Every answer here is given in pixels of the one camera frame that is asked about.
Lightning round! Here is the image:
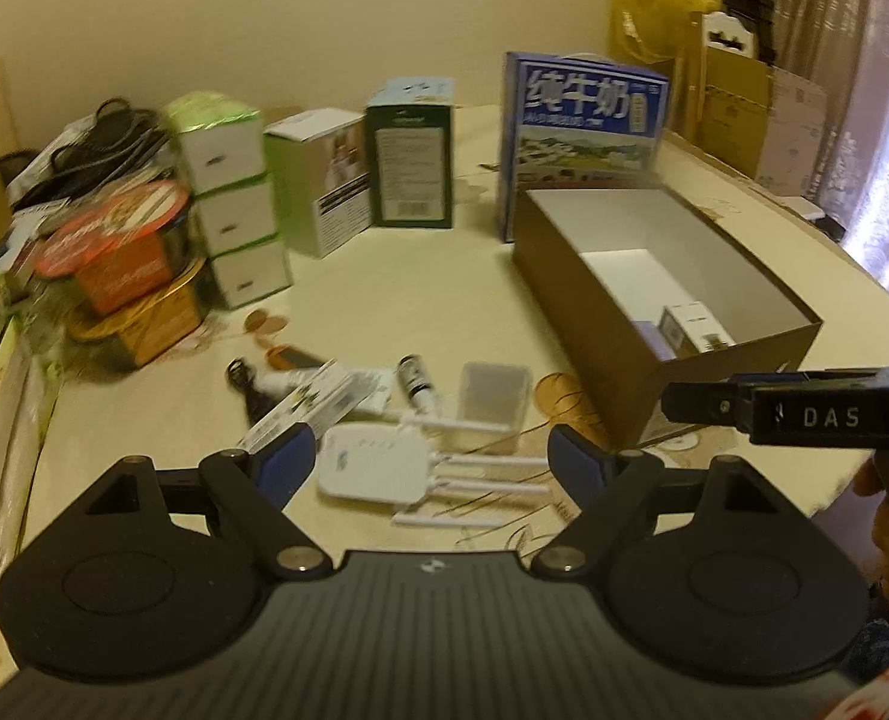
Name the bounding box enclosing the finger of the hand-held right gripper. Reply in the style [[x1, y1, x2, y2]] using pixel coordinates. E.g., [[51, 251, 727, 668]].
[[731, 365, 889, 385], [660, 381, 753, 432]]

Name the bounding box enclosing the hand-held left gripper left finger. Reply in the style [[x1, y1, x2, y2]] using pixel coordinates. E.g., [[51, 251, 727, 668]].
[[84, 424, 333, 580]]

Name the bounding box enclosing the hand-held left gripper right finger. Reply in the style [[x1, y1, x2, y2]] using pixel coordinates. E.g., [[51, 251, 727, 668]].
[[530, 424, 783, 580]]

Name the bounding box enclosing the white printed packet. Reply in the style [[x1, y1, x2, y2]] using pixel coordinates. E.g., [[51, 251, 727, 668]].
[[236, 360, 360, 457]]

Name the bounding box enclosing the small white box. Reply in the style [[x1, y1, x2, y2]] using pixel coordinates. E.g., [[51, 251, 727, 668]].
[[658, 304, 735, 358]]

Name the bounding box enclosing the white router with antennas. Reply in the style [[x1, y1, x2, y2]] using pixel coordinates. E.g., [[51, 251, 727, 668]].
[[316, 412, 518, 531]]

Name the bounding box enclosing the clear plastic case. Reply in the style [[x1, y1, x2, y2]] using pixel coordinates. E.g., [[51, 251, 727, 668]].
[[457, 361, 532, 430]]

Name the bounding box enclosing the brown cardboard box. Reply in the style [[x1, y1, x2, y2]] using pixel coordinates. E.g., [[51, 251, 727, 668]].
[[511, 187, 825, 452]]

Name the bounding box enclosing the orange box cutter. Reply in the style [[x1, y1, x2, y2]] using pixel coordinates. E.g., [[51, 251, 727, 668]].
[[262, 343, 327, 374]]

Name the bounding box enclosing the small white spray bottle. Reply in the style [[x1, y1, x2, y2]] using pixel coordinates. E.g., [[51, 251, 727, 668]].
[[397, 352, 446, 419]]

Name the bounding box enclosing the white box with green top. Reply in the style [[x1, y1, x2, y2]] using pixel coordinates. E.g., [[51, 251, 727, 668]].
[[191, 175, 277, 257], [165, 93, 265, 194], [207, 235, 294, 309]]

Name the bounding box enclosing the gold instant noodle bowl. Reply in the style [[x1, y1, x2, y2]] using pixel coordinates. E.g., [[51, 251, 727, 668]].
[[65, 259, 210, 374]]

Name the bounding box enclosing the cream patterned tablecloth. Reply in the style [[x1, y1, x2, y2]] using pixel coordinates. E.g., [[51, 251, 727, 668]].
[[20, 101, 889, 563]]

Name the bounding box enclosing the red instant noodle bowl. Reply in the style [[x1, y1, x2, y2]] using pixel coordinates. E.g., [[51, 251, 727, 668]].
[[35, 180, 191, 316]]

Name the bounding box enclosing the tall tan cardboard box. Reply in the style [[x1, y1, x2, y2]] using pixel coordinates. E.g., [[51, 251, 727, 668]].
[[695, 11, 830, 190]]

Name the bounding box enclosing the white and green box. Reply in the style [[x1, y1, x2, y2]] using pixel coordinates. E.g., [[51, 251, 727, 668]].
[[263, 109, 372, 258]]

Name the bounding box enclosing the patterned curtain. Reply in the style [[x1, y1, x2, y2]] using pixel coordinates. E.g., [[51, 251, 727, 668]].
[[770, 0, 889, 308]]

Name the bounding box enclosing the blue milk carton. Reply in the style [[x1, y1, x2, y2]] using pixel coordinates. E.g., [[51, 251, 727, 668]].
[[499, 51, 672, 243]]

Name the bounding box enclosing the dark green box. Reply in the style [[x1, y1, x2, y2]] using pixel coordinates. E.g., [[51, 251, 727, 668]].
[[364, 78, 457, 230]]

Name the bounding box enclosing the bundle of black cables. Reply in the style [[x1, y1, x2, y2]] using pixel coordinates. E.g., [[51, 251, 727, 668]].
[[48, 97, 173, 175]]

